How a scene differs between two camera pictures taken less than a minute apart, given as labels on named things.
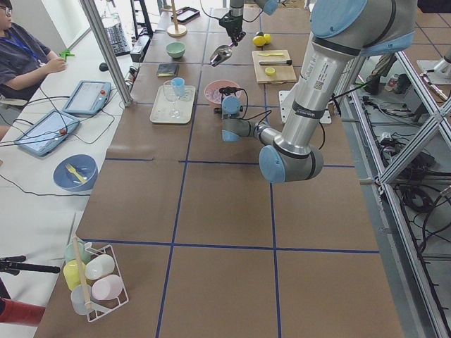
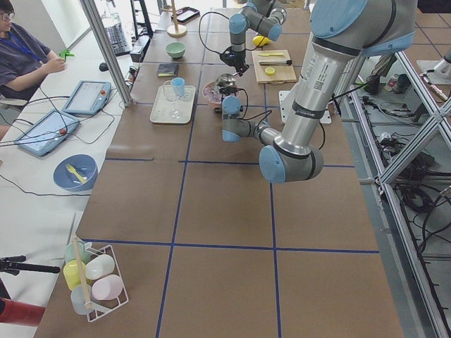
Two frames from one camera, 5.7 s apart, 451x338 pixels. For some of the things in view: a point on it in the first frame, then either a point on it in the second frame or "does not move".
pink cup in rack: (107, 287) does not move
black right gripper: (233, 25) → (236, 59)
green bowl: (175, 49) does not move
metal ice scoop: (220, 54) → (225, 79)
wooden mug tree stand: (175, 30) does not move
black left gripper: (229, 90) does not move
